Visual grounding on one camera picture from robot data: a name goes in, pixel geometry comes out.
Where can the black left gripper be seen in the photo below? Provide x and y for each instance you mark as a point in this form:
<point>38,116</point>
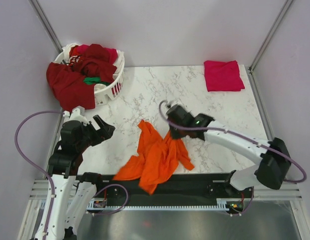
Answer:
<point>106,132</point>

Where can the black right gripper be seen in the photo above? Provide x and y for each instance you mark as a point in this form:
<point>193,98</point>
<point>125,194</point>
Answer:
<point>174,134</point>

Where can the orange t shirt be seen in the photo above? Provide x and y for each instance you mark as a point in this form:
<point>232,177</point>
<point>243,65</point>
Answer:
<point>156,161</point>

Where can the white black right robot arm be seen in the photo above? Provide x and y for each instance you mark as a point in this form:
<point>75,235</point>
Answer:
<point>270,157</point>

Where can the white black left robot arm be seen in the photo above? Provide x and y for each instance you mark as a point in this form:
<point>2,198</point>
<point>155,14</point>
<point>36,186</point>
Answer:
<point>62,213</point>

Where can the white plastic laundry basket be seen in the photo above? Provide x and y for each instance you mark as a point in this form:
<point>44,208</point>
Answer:
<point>102,92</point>

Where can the green cloth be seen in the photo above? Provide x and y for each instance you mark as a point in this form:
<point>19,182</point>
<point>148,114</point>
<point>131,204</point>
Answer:
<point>94,81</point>

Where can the dark red t shirt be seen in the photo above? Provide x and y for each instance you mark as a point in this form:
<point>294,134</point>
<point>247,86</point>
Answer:
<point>67,82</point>

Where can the folded pink t shirt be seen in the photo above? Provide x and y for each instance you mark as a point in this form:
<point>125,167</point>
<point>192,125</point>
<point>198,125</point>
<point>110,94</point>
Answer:
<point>222,76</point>

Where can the white patterned shirt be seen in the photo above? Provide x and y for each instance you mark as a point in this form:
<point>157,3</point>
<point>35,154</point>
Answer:
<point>71,54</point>

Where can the pink shirt in basket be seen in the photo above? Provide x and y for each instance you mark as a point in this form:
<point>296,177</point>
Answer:
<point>112,52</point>

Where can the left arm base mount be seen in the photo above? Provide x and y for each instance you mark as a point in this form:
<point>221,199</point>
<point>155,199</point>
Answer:
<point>104,187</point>

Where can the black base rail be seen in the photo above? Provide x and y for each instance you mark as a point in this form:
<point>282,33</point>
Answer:
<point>179,190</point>

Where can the white slotted cable duct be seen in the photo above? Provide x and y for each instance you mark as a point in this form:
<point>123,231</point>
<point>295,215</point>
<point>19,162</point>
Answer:
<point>220,206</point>

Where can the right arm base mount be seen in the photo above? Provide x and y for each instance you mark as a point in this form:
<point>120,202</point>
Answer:
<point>220,190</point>

